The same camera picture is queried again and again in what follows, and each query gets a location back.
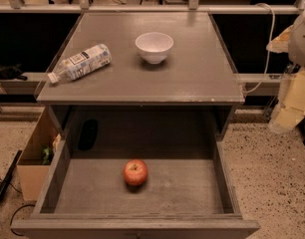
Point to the red apple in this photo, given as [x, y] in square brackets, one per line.
[135, 172]

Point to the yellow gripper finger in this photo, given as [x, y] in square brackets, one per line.
[280, 43]
[290, 109]

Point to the white ceramic bowl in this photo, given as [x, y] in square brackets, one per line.
[154, 47]

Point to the grey wooden cabinet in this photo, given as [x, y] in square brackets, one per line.
[196, 71]

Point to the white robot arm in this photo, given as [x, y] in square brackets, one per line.
[296, 46]

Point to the clear plastic water bottle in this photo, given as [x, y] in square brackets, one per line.
[81, 64]

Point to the brown cardboard box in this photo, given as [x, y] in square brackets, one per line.
[31, 168]

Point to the open grey wooden drawer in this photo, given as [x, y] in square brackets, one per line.
[187, 196]

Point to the metal railing frame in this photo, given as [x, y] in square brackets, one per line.
[28, 36]

